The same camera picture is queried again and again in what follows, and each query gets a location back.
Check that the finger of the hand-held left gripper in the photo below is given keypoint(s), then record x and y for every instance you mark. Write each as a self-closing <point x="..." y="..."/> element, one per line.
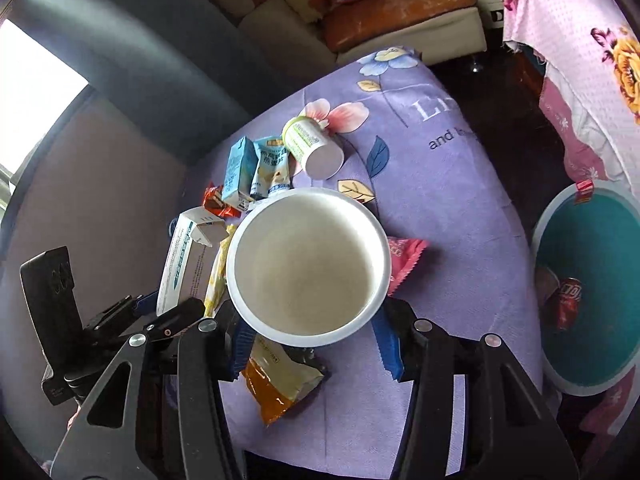
<point x="145" y="302"/>
<point x="177" y="312"/>

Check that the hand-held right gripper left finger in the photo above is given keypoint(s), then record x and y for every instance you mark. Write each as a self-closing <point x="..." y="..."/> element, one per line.
<point x="243" y="355"/>

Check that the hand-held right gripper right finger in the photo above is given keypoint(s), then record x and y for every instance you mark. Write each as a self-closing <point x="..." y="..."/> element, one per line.
<point x="387" y="345"/>

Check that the white paper bowl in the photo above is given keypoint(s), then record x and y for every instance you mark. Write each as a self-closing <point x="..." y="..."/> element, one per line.
<point x="305" y="270"/>

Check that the teal bin with white rim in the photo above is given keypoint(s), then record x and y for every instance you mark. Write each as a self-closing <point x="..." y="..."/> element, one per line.
<point x="600" y="320"/>

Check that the orange and white snack bag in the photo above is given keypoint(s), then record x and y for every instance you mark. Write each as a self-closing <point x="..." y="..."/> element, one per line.
<point x="275" y="385"/>

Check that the white medicine box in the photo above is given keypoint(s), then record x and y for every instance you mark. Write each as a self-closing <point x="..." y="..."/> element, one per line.
<point x="187" y="260"/>

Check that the yellow snack packet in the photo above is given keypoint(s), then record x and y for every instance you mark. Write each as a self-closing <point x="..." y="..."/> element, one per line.
<point x="217" y="275"/>

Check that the purple floral cloth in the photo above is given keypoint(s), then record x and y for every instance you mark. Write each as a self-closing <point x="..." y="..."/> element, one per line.
<point x="440" y="280"/>

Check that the pink snack wrapper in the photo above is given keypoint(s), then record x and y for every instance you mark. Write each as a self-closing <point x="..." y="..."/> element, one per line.
<point x="402" y="260"/>

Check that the red-brown candy wrapper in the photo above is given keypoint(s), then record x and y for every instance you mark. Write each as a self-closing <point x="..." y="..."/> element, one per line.
<point x="216" y="200"/>

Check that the blue drink carton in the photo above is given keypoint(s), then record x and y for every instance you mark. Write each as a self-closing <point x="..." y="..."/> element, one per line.
<point x="237" y="172"/>

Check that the light blue snack packet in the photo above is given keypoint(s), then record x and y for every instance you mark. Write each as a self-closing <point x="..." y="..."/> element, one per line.
<point x="270" y="167"/>

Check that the red soda can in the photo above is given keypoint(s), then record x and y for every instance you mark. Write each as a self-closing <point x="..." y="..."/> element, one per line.
<point x="565" y="305"/>

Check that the window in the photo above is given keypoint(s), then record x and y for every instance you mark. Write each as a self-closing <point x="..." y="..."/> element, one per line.
<point x="35" y="90"/>

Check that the white bottle with green label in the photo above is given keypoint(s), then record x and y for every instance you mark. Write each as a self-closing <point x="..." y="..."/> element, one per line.
<point x="312" y="147"/>

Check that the small red wrapper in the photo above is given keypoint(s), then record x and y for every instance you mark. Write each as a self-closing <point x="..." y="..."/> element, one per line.
<point x="583" y="191"/>

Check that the beige sofa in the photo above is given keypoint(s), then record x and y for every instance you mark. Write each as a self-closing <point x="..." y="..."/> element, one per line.
<point x="280" y="35"/>

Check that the orange cushion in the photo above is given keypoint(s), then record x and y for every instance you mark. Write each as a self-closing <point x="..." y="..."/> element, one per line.
<point x="395" y="15"/>

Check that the pink floral cloth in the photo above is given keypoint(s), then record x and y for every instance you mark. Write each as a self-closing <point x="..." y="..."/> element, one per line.
<point x="565" y="35"/>

